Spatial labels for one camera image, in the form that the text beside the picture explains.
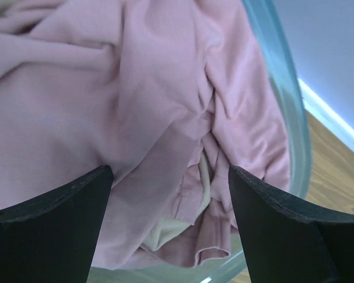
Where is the teal plastic basket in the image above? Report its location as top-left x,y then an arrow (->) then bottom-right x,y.
88,0 -> 312,283

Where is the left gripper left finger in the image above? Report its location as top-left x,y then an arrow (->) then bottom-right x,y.
0,166 -> 113,283

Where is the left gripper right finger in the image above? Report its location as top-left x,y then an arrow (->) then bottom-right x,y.
228,166 -> 354,283

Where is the pink t shirt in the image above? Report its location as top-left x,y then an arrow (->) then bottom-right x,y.
0,1 -> 291,269

